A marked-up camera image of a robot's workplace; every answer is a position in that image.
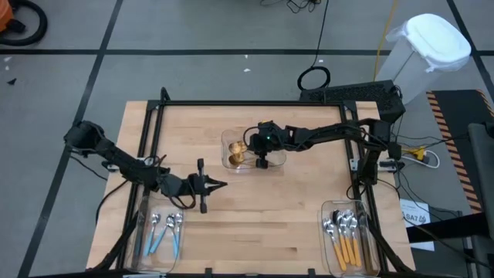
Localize black perforated computer case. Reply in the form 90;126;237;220
299;80;407;132

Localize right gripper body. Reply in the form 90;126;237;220
248;120;295;169

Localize white paper label sheet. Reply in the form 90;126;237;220
399;198;436;253

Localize clear plastic bin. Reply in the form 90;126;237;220
319;199;382;277
130;195;185;273
219;131;289;180

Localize black hanging cable with coil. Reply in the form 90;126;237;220
296;0;332;93

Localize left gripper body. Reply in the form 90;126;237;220
187;158;209;214

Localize black aluminium table frame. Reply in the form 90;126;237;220
86;86;416;278

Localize black hazard-striped mat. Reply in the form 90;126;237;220
425;88;494;214

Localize black metal beam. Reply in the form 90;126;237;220
404;220;494;245

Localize black power adapter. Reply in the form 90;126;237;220
387;141;403;161

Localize yellow hanging cable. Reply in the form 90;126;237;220
371;0;399;82

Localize orange vacuum cleaner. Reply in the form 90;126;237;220
0;0;15;34

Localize tangled black floor cables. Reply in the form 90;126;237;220
259;0;323;15

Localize white lidded trash can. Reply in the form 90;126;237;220
374;13;472;105

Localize black vacuum hose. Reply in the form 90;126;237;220
0;0;49;47

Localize blue-handled silver spoon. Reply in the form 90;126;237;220
149;215;177;255
172;212;184;259
143;212;161;258

